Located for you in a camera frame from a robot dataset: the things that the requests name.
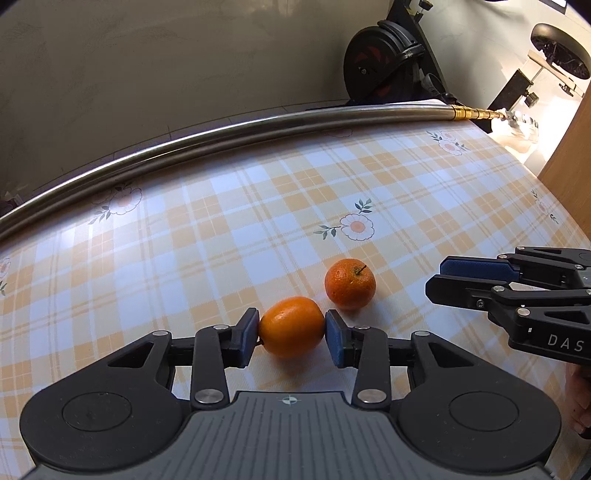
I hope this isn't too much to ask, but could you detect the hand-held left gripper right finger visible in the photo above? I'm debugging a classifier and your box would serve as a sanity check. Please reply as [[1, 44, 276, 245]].
[[324, 309, 472, 409]]

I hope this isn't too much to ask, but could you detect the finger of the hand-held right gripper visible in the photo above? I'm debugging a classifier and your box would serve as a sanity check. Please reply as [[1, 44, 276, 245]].
[[440, 246, 591, 289], [425, 273, 591, 340]]

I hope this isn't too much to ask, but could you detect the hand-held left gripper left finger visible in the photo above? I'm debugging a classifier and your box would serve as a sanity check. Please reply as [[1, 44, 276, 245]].
[[107, 307, 260, 408]]

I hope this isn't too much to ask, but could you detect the orange tangerine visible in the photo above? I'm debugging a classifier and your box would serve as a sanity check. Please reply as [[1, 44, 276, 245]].
[[259, 296, 326, 359], [324, 258, 377, 311]]

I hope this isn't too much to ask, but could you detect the person's right hand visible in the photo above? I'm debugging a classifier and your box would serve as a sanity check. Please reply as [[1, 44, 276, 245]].
[[567, 364, 591, 439]]

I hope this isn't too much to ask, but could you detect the checked floral tablecloth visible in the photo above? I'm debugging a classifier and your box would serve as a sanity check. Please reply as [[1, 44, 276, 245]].
[[0, 117, 591, 480]]

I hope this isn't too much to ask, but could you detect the long metal pole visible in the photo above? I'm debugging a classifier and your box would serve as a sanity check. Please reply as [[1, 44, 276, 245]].
[[0, 104, 513, 243]]

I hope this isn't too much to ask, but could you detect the black exercise bike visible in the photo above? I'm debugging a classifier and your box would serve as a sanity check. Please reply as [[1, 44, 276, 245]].
[[343, 0, 591, 121]]

